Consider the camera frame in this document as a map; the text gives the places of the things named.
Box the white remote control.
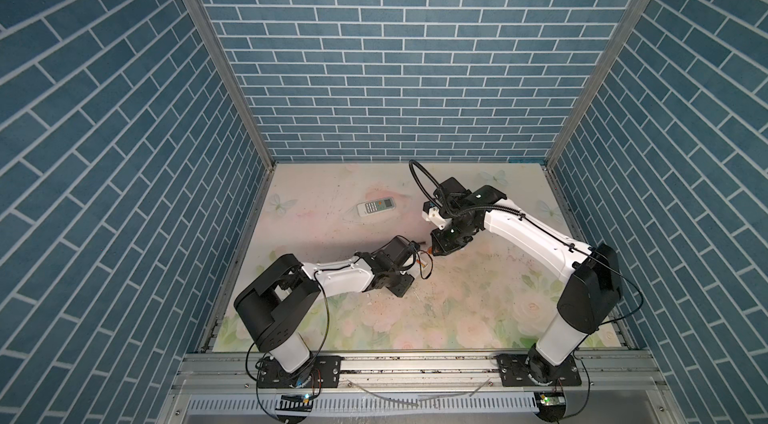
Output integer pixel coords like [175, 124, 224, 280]
[417, 250, 434, 280]
[356, 197, 396, 217]

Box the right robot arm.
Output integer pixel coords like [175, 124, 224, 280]
[422, 178, 622, 385]

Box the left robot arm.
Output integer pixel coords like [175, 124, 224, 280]
[234, 235, 421, 374]

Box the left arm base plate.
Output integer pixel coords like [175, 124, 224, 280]
[257, 355, 342, 389]

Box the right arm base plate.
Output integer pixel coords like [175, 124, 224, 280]
[494, 348, 582, 387]

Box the white ribbed cable duct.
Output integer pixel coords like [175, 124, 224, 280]
[186, 392, 539, 417]

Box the aluminium mounting rail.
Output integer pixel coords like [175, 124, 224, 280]
[172, 348, 667, 394]

